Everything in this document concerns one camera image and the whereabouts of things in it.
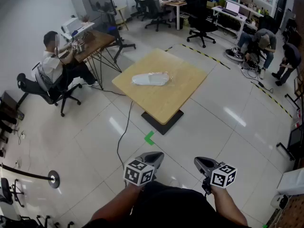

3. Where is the white cardboard box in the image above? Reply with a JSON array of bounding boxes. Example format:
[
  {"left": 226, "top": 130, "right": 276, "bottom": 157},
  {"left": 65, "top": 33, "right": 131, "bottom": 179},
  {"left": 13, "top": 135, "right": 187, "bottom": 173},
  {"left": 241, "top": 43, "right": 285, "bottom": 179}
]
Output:
[{"left": 276, "top": 167, "right": 304, "bottom": 196}]

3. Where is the black monitor stand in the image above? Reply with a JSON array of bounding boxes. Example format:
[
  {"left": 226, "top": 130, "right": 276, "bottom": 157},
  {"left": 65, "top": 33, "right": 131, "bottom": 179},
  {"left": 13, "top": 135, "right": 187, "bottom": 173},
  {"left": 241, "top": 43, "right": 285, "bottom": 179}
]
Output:
[{"left": 99, "top": 8, "right": 136, "bottom": 64}]

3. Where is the person's left forearm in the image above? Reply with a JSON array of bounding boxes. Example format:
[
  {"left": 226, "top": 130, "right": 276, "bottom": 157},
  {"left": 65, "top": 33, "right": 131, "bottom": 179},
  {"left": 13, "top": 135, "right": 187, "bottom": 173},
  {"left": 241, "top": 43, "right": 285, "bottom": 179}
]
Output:
[{"left": 91, "top": 183, "right": 143, "bottom": 225}]

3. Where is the wooden desk with black legs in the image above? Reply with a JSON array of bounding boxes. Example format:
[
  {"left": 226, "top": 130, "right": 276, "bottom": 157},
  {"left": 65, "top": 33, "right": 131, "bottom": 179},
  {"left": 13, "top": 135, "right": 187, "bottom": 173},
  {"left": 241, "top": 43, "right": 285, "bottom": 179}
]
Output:
[{"left": 59, "top": 29, "right": 123, "bottom": 90}]

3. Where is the yellow-black floor tape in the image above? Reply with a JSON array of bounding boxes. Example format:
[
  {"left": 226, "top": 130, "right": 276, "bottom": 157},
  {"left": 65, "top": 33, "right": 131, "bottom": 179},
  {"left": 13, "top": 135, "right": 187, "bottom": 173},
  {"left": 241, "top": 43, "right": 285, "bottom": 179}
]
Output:
[
  {"left": 165, "top": 43, "right": 231, "bottom": 70},
  {"left": 251, "top": 81, "right": 293, "bottom": 118}
]

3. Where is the wooden-top desk with white legs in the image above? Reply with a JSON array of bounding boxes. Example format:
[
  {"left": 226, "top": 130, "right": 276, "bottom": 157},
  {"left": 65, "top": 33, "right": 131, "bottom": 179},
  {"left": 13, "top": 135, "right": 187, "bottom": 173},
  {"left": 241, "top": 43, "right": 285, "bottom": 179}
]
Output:
[{"left": 161, "top": 0, "right": 188, "bottom": 30}]

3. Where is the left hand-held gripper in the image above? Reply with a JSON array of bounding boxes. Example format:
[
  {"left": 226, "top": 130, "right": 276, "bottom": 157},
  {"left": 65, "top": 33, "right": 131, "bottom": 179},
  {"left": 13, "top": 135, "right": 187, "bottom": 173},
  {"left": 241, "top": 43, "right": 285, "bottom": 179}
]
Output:
[{"left": 123, "top": 152, "right": 164, "bottom": 188}]

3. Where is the person's black clothing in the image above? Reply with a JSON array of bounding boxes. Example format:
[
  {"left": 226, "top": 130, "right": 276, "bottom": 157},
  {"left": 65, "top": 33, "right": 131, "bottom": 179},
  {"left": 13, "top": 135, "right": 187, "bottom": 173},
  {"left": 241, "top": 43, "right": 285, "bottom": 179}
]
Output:
[{"left": 82, "top": 180, "right": 252, "bottom": 228}]

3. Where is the laptop with pink screen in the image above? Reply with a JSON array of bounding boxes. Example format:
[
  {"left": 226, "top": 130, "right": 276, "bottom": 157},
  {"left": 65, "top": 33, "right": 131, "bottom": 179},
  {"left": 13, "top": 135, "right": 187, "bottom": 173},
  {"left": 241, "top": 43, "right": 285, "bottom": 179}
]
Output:
[{"left": 224, "top": 0, "right": 240, "bottom": 16}]

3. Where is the white printer cabinet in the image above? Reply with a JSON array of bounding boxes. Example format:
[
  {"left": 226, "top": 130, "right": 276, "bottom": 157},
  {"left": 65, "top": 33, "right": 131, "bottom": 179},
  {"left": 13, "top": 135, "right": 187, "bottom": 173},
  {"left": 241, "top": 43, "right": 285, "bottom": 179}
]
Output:
[{"left": 60, "top": 17, "right": 95, "bottom": 37}]

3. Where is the person's right forearm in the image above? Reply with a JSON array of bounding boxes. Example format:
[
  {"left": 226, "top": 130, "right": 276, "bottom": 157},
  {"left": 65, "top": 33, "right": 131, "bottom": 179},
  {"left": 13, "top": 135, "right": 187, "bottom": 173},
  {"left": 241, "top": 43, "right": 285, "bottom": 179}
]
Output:
[{"left": 210, "top": 186, "right": 249, "bottom": 227}]

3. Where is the black floor cable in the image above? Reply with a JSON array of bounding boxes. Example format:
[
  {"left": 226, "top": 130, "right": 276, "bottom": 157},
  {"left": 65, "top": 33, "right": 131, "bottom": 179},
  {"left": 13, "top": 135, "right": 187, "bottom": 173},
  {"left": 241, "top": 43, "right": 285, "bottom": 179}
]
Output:
[{"left": 117, "top": 101, "right": 133, "bottom": 171}]

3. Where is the black office chair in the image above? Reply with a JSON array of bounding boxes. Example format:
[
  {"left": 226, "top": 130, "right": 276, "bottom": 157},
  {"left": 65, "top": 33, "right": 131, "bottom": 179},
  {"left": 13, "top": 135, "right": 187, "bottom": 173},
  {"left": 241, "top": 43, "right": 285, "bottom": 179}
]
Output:
[
  {"left": 130, "top": 0, "right": 145, "bottom": 21},
  {"left": 185, "top": 0, "right": 218, "bottom": 48},
  {"left": 143, "top": 0, "right": 171, "bottom": 32},
  {"left": 16, "top": 62, "right": 83, "bottom": 117}
]

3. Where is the small white device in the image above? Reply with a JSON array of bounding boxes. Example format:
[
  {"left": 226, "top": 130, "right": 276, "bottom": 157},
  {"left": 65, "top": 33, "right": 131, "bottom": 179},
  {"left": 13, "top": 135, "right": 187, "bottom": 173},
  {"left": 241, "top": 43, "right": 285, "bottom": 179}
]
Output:
[{"left": 270, "top": 193, "right": 289, "bottom": 210}]

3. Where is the green floor tape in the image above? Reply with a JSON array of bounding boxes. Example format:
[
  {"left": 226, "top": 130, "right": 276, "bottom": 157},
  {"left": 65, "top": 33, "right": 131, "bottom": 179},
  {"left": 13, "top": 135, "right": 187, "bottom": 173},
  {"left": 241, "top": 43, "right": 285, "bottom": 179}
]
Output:
[{"left": 144, "top": 131, "right": 155, "bottom": 146}]

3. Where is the round floor device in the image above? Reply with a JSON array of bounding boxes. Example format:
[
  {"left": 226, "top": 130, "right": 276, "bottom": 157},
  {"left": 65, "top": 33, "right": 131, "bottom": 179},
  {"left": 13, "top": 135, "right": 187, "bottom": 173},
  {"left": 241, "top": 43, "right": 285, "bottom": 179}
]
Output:
[{"left": 225, "top": 47, "right": 245, "bottom": 61}]

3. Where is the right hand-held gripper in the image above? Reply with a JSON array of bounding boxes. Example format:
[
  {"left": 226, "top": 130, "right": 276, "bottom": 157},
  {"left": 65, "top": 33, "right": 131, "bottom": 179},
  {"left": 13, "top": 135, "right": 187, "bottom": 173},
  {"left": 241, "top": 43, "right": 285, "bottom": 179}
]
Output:
[{"left": 194, "top": 157, "right": 238, "bottom": 195}]

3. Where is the small round side table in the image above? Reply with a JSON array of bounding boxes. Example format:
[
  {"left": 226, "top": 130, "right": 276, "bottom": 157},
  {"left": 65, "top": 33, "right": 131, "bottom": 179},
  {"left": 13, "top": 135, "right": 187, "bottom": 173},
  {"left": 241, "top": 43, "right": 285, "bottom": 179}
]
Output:
[{"left": 115, "top": 5, "right": 130, "bottom": 31}]

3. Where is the black metal stand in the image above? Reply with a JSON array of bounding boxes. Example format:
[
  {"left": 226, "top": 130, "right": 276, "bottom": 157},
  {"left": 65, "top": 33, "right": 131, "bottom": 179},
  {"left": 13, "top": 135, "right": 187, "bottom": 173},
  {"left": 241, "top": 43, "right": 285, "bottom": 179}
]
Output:
[{"left": 276, "top": 124, "right": 304, "bottom": 161}]

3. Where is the black stanchion post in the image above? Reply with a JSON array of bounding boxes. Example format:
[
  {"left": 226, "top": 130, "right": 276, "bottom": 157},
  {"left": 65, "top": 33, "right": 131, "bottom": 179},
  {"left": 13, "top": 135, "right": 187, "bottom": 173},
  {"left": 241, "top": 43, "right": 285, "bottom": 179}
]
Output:
[{"left": 0, "top": 163, "right": 60, "bottom": 189}]

